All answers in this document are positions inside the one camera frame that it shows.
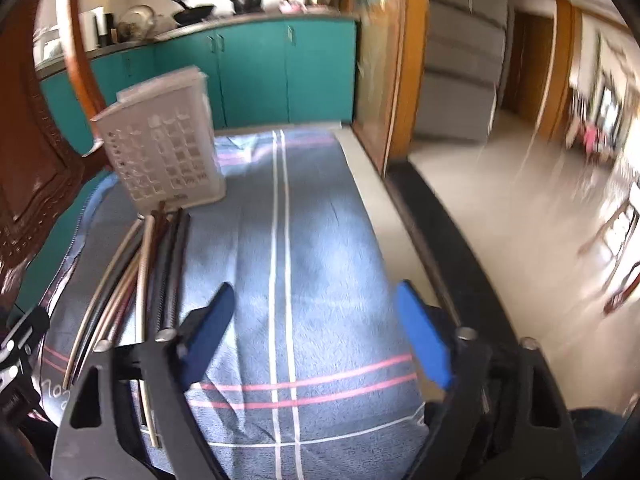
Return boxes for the silver metal chopstick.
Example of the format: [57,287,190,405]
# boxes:
[134,211,160,448]

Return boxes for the teal kitchen base cabinets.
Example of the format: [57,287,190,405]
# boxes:
[37,18,359,156]

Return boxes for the black chopstick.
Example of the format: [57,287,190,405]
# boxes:
[149,208,191,335]

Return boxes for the dark red chopstick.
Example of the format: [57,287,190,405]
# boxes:
[108,204,166,342]

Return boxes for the blue plaid tablecloth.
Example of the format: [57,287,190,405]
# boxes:
[39,127,436,480]

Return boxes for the beige chopstick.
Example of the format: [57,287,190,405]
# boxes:
[62,217,142,389]

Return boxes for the white plastic utensil basket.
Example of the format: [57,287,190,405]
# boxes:
[91,65,226,216]

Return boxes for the black wok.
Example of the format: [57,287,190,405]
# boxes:
[172,0,215,26]

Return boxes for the black cooking pot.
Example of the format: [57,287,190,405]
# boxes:
[229,0,264,15]

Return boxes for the silver refrigerator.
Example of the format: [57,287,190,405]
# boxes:
[414,0,508,143]

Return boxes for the wooden glass sliding door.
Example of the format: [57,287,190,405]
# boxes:
[342,0,428,174]

